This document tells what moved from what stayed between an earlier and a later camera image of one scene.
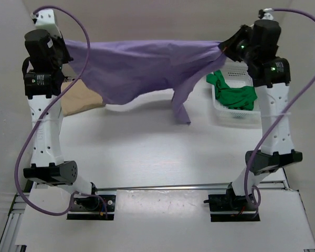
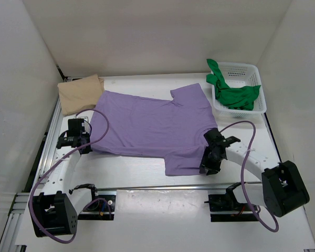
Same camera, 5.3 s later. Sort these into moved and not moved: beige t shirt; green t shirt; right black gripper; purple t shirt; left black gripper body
Moved: left black gripper body; purple t shirt; right black gripper
Not moved: beige t shirt; green t shirt
